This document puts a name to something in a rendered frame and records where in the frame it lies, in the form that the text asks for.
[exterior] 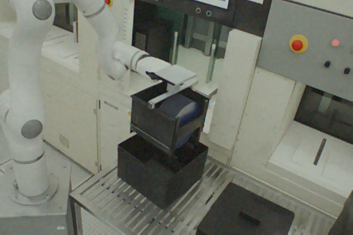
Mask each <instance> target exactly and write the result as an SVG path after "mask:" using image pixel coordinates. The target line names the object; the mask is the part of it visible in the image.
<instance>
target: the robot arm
mask: <svg viewBox="0 0 353 235"><path fill-rule="evenodd" d="M6 2H7V3H8V6H11V7H12V9H13V10H14V11H16V13H17V16H16V17H17V21H16V26H15V29H14V31H13V34H12V36H11V38H10V39H9V44H8V81H9V89H7V90H5V91H3V92H2V93H1V95H0V123H1V126H2V128H3V131H4V134H5V136H6V140H7V142H8V146H9V150H10V153H11V159H12V162H13V167H14V172H15V176H16V178H15V179H14V180H13V182H12V183H11V184H10V188H9V194H10V196H11V198H12V199H13V201H14V202H16V203H18V204H20V205H38V204H41V203H44V202H46V201H47V200H49V199H50V198H52V197H53V196H54V195H55V193H56V192H57V189H58V186H59V183H58V179H57V177H56V176H55V175H54V174H52V173H51V172H50V171H47V163H46V157H45V149H44V146H43V139H42V135H41V133H42V132H43V130H44V128H45V125H46V120H45V103H44V100H43V93H42V87H41V83H40V62H41V55H42V47H43V43H44V40H45V36H46V35H47V34H48V32H49V31H50V29H51V27H52V25H53V22H54V16H55V8H54V5H55V4H57V3H74V4H75V5H76V7H77V8H78V9H79V11H80V12H81V14H82V15H83V16H84V17H85V19H87V22H88V23H89V24H90V25H91V26H92V27H93V28H94V31H95V32H96V33H97V35H98V36H97V40H96V60H97V62H98V64H99V66H100V67H101V68H102V70H103V71H104V72H105V74H106V75H107V76H108V77H109V78H110V79H112V80H114V81H118V80H119V79H121V78H122V76H123V75H124V74H125V73H126V72H127V70H129V69H132V70H134V71H136V72H138V73H139V74H140V75H142V76H144V77H145V78H147V79H148V80H150V81H152V82H157V81H160V80H161V81H163V82H165V81H166V82H167V83H169V84H171V85H173V86H175V84H173V83H171V82H169V81H167V80H165V79H163V78H162V77H159V76H157V75H156V74H155V72H158V71H160V70H163V69H166V68H167V67H170V66H171V64H169V63H167V62H165V61H163V60H161V59H158V58H153V57H151V56H150V55H149V54H148V53H146V52H145V51H141V50H139V49H137V48H135V47H133V46H131V45H129V44H127V43H124V42H121V41H116V39H117V36H118V34H119V31H120V24H119V22H118V20H117V19H116V17H114V15H113V13H112V10H111V9H110V8H109V7H108V5H107V4H106V2H105V0H6ZM115 41H116V42H115Z"/></svg>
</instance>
